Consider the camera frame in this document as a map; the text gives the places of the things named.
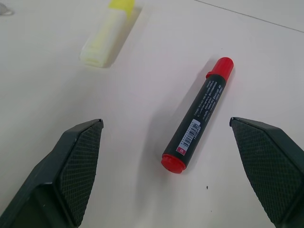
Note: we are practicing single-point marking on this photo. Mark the yellow highlighter pen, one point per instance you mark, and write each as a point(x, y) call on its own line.
point(108, 32)

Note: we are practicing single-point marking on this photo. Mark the black marker with red cap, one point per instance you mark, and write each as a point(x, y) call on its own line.
point(199, 112)

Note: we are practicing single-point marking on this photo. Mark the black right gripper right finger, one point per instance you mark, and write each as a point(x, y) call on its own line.
point(268, 164)

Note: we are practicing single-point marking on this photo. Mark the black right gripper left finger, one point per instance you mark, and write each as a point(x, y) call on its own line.
point(59, 171)

